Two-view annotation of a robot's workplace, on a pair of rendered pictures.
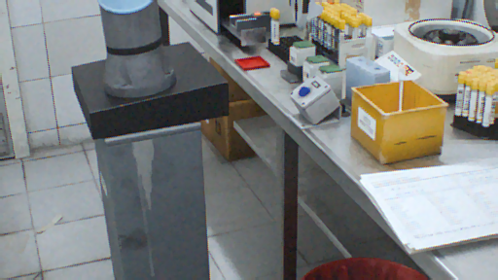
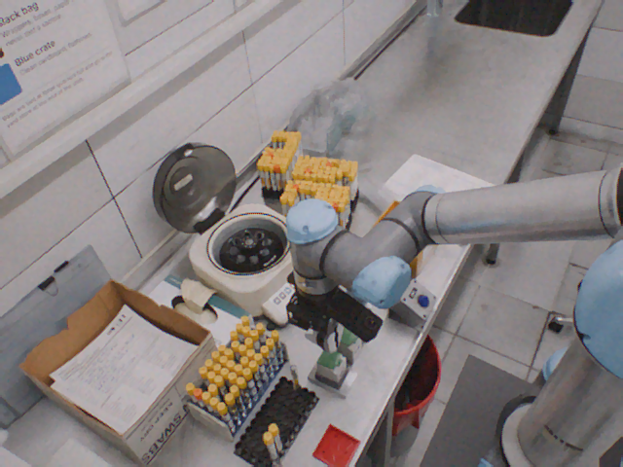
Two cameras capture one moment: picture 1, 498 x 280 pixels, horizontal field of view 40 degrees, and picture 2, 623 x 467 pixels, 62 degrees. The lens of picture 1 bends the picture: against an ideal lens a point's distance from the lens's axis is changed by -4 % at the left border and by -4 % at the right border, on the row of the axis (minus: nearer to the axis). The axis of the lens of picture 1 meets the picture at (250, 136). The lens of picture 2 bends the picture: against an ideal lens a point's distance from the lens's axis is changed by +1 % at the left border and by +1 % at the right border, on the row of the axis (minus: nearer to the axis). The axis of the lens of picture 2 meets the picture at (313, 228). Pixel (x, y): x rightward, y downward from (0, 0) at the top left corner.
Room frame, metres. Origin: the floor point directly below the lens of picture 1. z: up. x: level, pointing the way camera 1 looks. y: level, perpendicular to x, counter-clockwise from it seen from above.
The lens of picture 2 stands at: (1.84, 0.31, 1.87)
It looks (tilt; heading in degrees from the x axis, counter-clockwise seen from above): 46 degrees down; 236
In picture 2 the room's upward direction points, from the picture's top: 6 degrees counter-clockwise
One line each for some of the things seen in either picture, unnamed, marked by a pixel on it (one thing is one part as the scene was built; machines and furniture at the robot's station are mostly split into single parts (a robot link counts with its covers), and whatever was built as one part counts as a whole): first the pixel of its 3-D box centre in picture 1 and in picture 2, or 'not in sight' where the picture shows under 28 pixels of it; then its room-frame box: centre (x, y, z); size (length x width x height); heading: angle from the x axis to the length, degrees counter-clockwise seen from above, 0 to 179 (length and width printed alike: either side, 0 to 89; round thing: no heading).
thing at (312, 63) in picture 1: (315, 72); (347, 343); (1.47, -0.15, 0.91); 0.05 x 0.04 x 0.07; 110
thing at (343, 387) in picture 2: (302, 69); (332, 374); (1.54, -0.13, 0.89); 0.09 x 0.05 x 0.04; 113
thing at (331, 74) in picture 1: (329, 82); not in sight; (1.41, -0.17, 0.91); 0.05 x 0.04 x 0.07; 110
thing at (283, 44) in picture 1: (295, 34); (274, 412); (1.68, -0.12, 0.93); 0.17 x 0.09 x 0.11; 21
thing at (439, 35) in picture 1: (449, 44); (251, 250); (1.50, -0.47, 0.97); 0.15 x 0.15 x 0.07
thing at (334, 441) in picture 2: (252, 62); (336, 448); (1.62, -0.01, 0.88); 0.07 x 0.07 x 0.01; 20
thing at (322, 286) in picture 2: not in sight; (315, 272); (1.54, -0.13, 1.22); 0.08 x 0.08 x 0.05
